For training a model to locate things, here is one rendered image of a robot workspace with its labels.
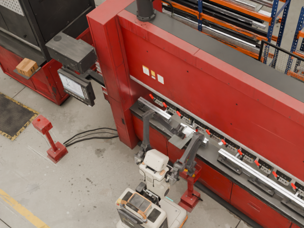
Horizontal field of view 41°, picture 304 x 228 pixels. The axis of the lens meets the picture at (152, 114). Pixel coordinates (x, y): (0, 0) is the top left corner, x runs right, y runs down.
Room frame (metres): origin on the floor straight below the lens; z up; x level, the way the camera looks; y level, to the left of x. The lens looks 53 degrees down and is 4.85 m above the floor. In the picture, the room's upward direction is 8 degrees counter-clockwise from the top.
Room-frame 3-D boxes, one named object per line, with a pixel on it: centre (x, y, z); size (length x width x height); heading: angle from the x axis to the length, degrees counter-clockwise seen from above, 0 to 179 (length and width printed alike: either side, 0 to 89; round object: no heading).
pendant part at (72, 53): (3.25, 0.78, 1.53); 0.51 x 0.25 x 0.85; 47
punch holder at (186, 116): (2.65, -0.39, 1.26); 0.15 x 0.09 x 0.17; 42
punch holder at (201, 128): (2.51, -0.52, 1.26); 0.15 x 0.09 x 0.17; 42
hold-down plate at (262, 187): (1.85, -1.04, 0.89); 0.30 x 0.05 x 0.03; 42
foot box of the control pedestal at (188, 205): (2.20, -0.32, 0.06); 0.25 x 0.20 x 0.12; 136
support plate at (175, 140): (2.54, -0.30, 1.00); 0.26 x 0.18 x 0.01; 132
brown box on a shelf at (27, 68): (3.99, 1.60, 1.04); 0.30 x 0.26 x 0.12; 47
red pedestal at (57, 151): (3.20, 1.42, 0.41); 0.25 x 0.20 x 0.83; 132
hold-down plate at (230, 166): (2.15, -0.77, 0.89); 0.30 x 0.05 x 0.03; 42
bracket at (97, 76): (3.41, 0.67, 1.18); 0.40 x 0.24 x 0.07; 42
